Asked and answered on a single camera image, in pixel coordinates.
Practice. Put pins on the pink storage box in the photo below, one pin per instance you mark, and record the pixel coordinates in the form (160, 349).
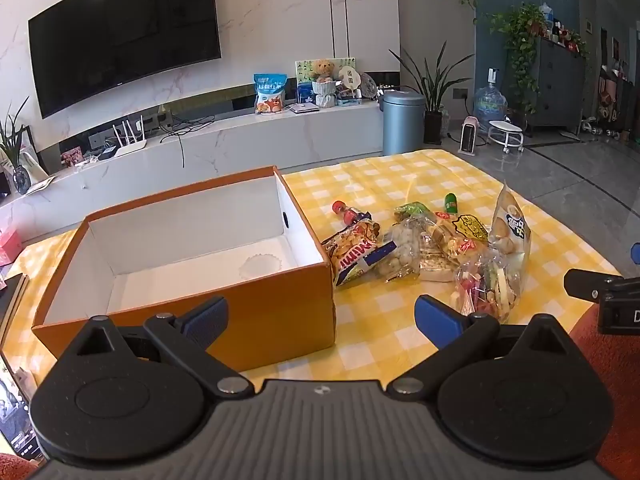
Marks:
(9, 247)

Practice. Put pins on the yellow snack bag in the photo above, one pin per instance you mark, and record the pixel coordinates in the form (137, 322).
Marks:
(467, 227)

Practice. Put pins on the brown teddy bear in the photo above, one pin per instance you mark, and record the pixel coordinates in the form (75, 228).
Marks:
(322, 69)

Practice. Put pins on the patterned round fan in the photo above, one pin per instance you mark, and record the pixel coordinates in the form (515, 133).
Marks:
(368, 85)

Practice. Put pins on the white paper card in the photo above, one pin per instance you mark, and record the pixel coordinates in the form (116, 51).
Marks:
(40, 185)

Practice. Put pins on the grey flat laptop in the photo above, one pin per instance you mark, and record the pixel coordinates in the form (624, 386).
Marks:
(306, 107)

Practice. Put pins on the small pink photo frame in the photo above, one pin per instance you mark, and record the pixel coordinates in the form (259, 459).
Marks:
(71, 156)

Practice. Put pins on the green tube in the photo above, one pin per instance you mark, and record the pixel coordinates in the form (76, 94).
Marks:
(451, 204)

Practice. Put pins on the clear bag of round nuts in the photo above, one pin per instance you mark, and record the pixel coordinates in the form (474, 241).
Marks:
(400, 255)

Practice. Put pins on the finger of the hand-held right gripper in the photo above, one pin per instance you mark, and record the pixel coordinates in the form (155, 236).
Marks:
(585, 285)
(636, 252)

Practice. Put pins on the wall socket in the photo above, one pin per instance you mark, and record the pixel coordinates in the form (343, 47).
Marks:
(460, 93)

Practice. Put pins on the small blue box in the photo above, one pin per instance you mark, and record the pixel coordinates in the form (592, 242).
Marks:
(350, 101)

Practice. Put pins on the white round fan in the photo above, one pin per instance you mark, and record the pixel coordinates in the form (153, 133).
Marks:
(350, 79)

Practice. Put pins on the clear bag of colourful candy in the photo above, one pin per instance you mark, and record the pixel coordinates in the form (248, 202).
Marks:
(482, 292)

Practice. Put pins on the white marble TV console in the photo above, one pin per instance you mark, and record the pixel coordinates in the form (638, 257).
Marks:
(250, 135)

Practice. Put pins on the tall potted plant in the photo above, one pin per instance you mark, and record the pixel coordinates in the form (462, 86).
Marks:
(432, 127)

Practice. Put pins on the black curved television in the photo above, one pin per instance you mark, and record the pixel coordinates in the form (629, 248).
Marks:
(125, 35)

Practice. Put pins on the white paper baking cup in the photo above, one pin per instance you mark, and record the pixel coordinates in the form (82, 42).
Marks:
(260, 266)

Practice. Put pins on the green snack packet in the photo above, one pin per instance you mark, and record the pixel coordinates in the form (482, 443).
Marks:
(412, 208)

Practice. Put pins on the orange cloth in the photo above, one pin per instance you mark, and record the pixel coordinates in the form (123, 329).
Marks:
(15, 467)
(620, 385)

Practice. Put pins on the white round stool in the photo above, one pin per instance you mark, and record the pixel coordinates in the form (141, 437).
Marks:
(505, 127)

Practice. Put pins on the dark grey cabinet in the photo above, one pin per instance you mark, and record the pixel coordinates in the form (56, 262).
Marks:
(555, 85)

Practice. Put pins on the plant in glass vase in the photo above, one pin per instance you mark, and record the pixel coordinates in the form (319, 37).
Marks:
(21, 180)

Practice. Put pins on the red-capped small bottle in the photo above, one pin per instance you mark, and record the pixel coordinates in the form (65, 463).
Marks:
(345, 210)

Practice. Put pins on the blue water jug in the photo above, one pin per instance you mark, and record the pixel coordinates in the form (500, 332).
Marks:
(490, 105)

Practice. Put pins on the white router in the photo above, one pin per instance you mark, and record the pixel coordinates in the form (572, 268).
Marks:
(130, 147)

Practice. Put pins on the blue-grey trash can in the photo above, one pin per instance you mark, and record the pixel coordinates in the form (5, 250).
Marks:
(402, 125)

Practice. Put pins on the black set-top box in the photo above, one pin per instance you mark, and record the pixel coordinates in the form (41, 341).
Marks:
(107, 154)

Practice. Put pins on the white and blue snack bag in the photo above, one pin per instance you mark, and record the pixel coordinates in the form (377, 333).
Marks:
(510, 225)

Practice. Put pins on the orange cardboard box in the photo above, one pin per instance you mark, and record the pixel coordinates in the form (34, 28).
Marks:
(280, 320)

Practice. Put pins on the striped snack bag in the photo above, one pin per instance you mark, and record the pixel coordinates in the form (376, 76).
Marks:
(350, 260)

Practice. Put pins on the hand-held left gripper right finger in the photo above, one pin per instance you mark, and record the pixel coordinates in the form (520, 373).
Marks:
(437, 317)

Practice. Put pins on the ivy plant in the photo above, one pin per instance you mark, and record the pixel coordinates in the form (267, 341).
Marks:
(520, 30)

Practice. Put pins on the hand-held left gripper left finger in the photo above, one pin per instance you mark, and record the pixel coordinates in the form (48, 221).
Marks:
(206, 316)

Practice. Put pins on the yellow checked cloth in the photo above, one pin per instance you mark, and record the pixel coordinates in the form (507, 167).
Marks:
(380, 180)

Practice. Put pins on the green picture board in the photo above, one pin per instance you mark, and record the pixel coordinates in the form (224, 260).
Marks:
(302, 72)

